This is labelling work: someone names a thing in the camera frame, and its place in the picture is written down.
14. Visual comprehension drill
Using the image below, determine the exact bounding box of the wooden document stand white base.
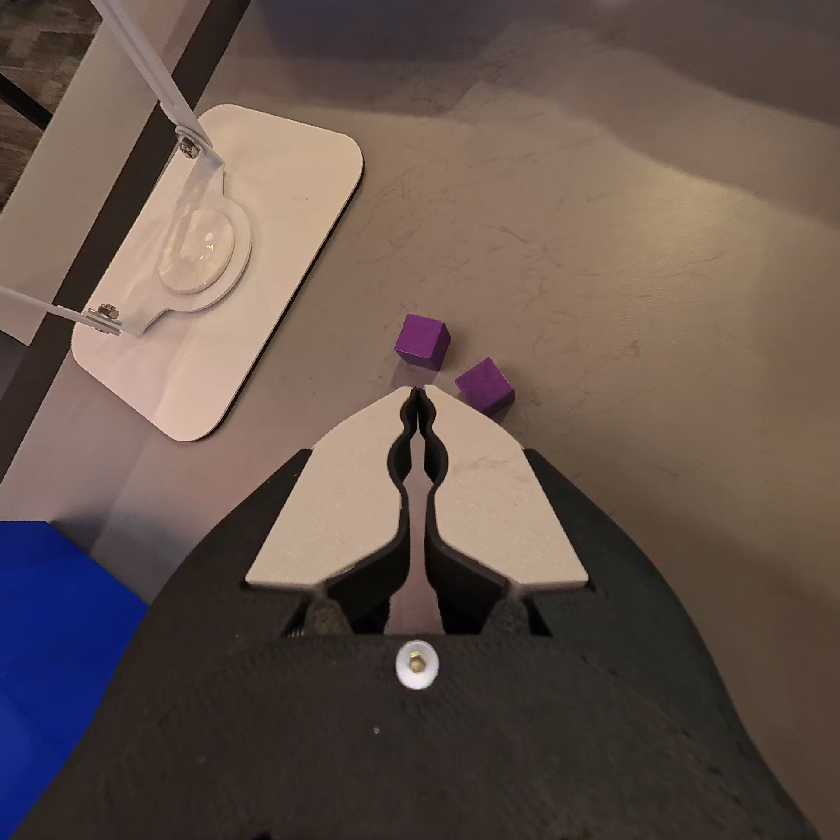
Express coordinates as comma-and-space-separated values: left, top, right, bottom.
0, 0, 364, 442

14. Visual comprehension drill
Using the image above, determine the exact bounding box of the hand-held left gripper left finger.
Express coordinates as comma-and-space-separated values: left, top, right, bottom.
245, 386, 421, 636

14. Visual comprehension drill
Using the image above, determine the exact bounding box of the purple wooden cube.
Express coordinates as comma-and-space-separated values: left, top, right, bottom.
394, 313, 452, 368
455, 357, 515, 417

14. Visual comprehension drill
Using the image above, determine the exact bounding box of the blue plastic bin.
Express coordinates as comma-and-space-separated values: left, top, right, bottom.
0, 520, 151, 840

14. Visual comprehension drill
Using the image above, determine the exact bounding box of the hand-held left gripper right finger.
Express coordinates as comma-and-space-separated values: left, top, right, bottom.
419, 385, 590, 636

